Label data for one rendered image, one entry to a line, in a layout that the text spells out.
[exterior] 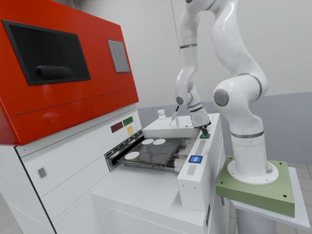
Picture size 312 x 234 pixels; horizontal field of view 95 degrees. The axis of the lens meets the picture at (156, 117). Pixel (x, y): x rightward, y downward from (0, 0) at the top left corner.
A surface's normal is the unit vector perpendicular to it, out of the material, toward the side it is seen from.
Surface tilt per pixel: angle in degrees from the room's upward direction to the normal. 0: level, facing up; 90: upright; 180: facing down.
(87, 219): 90
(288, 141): 90
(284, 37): 90
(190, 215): 0
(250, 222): 90
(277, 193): 2
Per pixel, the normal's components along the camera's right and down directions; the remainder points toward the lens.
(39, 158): 0.86, -0.07
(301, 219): -0.22, -0.95
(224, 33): -0.43, 0.16
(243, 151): -0.69, 0.31
